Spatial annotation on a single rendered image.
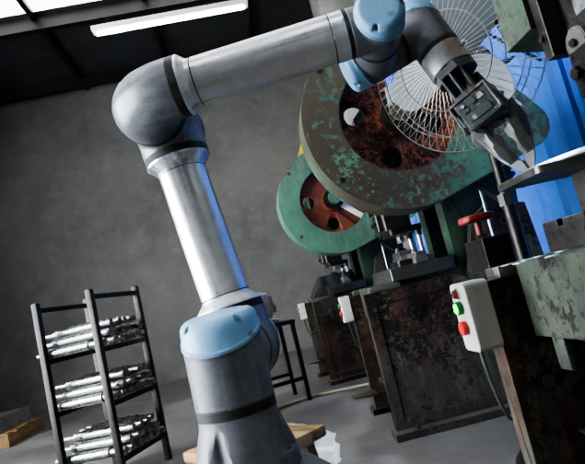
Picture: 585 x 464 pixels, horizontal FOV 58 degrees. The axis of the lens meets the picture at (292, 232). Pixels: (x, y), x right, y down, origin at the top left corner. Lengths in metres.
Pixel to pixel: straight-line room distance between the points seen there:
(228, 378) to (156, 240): 6.87
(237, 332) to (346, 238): 3.22
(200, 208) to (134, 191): 6.86
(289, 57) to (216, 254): 0.34
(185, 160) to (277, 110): 7.01
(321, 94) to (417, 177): 0.53
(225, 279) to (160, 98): 0.31
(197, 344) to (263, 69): 0.41
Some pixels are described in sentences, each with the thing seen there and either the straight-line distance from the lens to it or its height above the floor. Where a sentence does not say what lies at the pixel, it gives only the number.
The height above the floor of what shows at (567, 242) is 0.66.
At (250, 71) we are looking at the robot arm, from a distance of 0.84.
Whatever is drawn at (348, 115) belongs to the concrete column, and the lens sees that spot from 6.23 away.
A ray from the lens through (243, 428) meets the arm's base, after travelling 0.76.
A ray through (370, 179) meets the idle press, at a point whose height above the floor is 1.08.
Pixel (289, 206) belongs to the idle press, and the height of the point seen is 1.34.
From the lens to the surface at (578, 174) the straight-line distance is 1.00.
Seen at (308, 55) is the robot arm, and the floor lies 1.02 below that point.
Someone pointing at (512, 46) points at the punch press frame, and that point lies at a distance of 1.22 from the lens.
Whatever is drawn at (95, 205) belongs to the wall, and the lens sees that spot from 7.86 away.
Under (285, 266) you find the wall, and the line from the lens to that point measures 7.44.
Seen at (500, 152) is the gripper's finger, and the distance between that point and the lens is 0.93.
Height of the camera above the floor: 0.67
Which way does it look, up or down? 7 degrees up
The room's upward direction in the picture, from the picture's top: 13 degrees counter-clockwise
